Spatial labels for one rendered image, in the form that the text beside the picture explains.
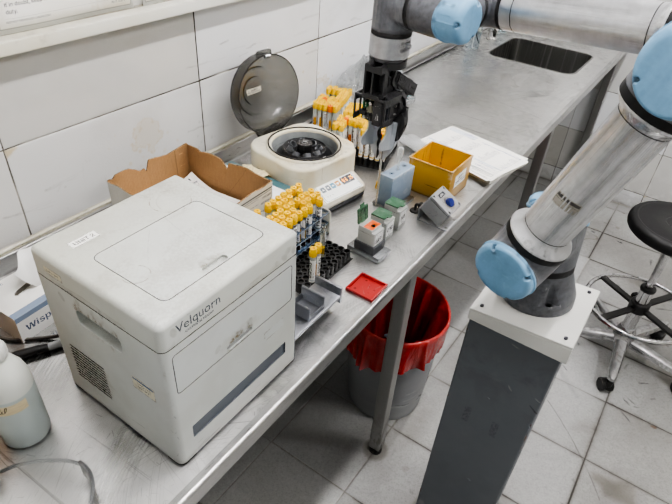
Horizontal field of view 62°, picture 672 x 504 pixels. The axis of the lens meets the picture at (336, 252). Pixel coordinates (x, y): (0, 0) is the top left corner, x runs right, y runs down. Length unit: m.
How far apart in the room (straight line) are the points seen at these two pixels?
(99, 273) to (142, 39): 0.71
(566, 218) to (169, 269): 0.60
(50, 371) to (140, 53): 0.72
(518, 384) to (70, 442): 0.88
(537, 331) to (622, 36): 0.55
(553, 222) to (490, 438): 0.67
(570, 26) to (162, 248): 0.71
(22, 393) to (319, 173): 0.84
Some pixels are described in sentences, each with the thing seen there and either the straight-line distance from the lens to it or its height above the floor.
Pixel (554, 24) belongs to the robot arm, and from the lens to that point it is 1.02.
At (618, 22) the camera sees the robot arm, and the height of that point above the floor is 1.47.
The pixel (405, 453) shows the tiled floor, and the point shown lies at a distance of 2.03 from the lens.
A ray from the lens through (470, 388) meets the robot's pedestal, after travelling 1.37.
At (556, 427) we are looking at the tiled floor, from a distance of 2.26.
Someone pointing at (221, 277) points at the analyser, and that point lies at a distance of 0.78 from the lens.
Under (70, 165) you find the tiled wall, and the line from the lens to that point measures 1.37.
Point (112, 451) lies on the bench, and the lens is 0.99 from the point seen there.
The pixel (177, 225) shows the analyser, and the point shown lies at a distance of 0.89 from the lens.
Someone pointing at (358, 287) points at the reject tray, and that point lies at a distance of 1.22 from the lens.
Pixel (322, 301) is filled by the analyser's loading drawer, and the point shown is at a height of 0.93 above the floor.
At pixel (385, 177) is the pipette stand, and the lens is 1.45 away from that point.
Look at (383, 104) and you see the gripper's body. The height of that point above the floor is 1.27.
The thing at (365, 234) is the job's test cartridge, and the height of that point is 0.93.
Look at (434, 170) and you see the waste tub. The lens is 1.53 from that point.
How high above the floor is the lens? 1.67
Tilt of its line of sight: 37 degrees down
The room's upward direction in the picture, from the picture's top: 5 degrees clockwise
